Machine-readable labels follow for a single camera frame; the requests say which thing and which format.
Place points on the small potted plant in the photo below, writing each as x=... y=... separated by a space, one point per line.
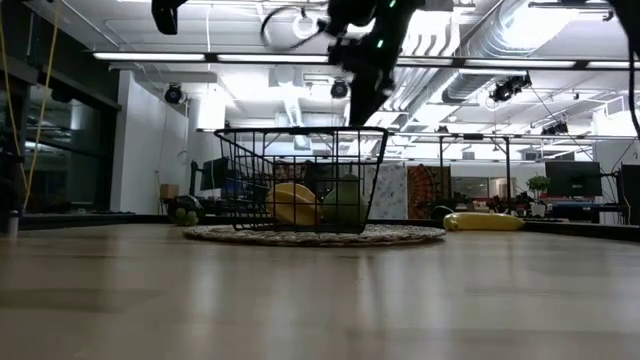
x=538 y=184

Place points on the black computer monitor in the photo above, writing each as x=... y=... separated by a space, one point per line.
x=212 y=174
x=573 y=178
x=631 y=190

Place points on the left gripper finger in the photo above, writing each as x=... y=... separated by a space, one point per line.
x=165 y=17

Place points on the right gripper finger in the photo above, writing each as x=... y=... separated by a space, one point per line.
x=362 y=107

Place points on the black ceiling spotlight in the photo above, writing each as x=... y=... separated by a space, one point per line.
x=510 y=87
x=339 y=88
x=173 y=93
x=555 y=128

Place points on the silver air duct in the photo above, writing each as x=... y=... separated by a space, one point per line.
x=470 y=85

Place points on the dark toy grape bunch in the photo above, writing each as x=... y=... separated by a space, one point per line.
x=186 y=216

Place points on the black aluminium table frame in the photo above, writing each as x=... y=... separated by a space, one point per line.
x=575 y=230

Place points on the orange patterned tapestry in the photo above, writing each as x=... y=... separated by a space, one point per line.
x=425 y=190

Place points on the yellow toy banana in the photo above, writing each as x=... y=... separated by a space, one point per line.
x=485 y=221

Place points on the green toy pear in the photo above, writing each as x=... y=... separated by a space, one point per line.
x=345 y=207

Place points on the round woven placemat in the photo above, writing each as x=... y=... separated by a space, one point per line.
x=400 y=235

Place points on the black metal rack frame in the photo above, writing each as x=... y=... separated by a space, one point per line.
x=507 y=170

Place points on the brown cardboard box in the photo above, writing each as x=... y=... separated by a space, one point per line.
x=169 y=191

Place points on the white cylinder post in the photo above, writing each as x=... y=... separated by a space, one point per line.
x=12 y=222

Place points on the white patterned panel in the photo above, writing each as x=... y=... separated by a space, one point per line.
x=397 y=192

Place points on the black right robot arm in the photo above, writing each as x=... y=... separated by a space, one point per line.
x=360 y=12

